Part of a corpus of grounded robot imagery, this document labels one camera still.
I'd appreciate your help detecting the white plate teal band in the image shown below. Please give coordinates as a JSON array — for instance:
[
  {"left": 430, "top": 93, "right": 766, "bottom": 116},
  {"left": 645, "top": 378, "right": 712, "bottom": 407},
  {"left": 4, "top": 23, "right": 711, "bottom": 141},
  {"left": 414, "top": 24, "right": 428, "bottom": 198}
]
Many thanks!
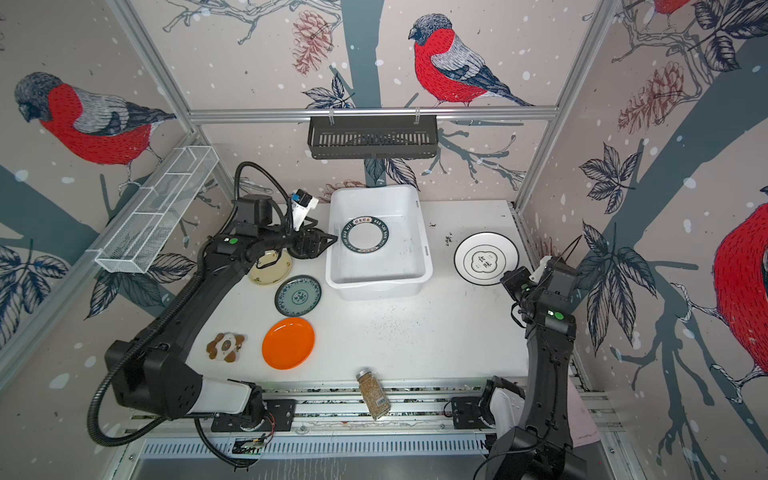
[{"left": 341, "top": 216, "right": 390, "bottom": 254}]

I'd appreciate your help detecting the white plate green rim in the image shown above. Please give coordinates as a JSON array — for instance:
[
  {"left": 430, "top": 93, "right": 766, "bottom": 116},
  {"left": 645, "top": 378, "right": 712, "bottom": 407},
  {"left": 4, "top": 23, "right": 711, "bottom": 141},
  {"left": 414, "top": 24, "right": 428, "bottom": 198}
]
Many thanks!
[{"left": 454, "top": 232, "right": 520, "bottom": 286}]

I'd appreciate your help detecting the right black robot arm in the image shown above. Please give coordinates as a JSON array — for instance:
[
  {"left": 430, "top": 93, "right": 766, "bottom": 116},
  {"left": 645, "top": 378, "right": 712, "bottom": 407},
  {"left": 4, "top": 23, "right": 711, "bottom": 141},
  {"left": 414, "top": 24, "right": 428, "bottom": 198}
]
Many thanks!
[{"left": 473, "top": 256, "right": 587, "bottom": 479}]

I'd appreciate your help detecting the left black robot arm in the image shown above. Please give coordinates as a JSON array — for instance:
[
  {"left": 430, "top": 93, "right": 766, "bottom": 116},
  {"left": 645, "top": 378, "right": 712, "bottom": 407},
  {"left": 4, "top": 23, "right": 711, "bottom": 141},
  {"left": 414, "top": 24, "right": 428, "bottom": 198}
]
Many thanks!
[{"left": 86, "top": 181, "right": 338, "bottom": 447}]

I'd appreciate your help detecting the white plastic bin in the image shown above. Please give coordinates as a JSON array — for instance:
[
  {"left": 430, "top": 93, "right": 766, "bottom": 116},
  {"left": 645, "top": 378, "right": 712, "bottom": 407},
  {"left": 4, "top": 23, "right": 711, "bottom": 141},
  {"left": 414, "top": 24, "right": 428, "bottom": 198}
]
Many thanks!
[{"left": 325, "top": 185, "right": 433, "bottom": 301}]

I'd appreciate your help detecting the beige plate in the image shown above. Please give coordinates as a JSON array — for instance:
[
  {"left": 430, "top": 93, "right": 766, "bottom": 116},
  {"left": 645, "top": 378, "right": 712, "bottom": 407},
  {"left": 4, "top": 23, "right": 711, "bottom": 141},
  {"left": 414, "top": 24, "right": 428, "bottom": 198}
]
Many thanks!
[{"left": 248, "top": 250, "right": 293, "bottom": 286}]

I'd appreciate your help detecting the teal patterned plate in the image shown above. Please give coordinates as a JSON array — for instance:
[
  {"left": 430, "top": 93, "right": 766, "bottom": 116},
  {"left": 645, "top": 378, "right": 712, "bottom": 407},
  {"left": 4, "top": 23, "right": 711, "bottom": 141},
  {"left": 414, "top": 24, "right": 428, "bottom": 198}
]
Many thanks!
[{"left": 274, "top": 275, "right": 322, "bottom": 317}]

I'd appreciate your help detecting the orange plate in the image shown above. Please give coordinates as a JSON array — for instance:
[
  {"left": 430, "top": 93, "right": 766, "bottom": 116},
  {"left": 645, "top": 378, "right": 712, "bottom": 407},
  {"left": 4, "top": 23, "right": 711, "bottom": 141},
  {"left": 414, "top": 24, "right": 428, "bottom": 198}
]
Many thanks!
[{"left": 262, "top": 317, "right": 315, "bottom": 370}]

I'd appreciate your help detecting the brown white dog coaster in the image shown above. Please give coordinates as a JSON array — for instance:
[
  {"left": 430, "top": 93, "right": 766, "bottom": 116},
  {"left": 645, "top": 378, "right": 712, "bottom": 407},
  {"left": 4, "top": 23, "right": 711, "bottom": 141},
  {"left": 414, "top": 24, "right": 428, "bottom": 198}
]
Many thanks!
[{"left": 206, "top": 332, "right": 247, "bottom": 363}]

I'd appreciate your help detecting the pink flat case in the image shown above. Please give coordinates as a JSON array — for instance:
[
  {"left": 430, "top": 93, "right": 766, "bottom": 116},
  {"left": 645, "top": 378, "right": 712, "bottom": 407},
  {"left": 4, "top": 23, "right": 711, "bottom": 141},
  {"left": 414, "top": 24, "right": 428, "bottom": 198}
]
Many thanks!
[{"left": 567, "top": 381, "right": 601, "bottom": 448}]

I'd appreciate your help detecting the glass spice jar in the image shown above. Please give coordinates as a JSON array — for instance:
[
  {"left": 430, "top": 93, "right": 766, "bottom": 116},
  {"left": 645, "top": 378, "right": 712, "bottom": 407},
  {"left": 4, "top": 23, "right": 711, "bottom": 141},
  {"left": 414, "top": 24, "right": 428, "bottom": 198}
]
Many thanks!
[{"left": 356, "top": 368, "right": 391, "bottom": 421}]

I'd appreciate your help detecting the small circuit board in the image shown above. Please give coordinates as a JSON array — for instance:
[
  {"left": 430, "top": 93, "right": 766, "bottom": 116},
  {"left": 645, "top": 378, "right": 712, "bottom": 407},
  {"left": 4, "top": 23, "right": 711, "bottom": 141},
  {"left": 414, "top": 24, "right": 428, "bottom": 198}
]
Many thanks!
[{"left": 232, "top": 438, "right": 268, "bottom": 456}]

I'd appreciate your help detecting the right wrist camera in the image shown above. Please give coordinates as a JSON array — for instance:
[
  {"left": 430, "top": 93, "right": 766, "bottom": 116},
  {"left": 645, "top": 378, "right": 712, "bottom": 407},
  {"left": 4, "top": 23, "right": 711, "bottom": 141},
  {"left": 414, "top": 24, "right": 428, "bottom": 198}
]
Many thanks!
[{"left": 529, "top": 255, "right": 552, "bottom": 283}]

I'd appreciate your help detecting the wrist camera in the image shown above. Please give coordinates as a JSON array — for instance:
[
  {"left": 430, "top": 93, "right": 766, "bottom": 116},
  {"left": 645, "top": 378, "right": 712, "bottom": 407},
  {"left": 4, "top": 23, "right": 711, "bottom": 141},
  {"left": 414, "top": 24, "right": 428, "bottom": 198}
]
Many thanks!
[
  {"left": 291, "top": 189, "right": 319, "bottom": 231},
  {"left": 529, "top": 255, "right": 552, "bottom": 283}
]

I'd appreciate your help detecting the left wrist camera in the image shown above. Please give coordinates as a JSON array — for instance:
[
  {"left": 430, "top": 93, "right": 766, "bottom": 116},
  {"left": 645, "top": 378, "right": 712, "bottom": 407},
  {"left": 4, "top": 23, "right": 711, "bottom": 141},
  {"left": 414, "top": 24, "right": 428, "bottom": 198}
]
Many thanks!
[{"left": 291, "top": 189, "right": 319, "bottom": 231}]

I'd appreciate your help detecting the black hanging wall basket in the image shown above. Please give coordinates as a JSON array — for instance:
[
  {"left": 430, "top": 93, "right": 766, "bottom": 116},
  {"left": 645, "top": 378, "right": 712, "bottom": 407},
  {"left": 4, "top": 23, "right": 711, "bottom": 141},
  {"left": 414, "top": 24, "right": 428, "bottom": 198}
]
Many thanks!
[{"left": 307, "top": 115, "right": 439, "bottom": 160}]

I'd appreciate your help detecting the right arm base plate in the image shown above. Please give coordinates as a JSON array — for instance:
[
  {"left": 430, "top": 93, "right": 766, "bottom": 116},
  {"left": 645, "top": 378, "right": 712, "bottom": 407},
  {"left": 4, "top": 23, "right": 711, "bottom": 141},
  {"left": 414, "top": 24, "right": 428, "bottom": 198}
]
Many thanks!
[{"left": 448, "top": 396, "right": 495, "bottom": 430}]

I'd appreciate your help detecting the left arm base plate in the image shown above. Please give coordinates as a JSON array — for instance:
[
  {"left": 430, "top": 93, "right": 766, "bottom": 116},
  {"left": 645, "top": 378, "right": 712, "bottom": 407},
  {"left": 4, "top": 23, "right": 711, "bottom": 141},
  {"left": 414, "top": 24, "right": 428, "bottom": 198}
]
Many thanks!
[{"left": 211, "top": 399, "right": 296, "bottom": 433}]

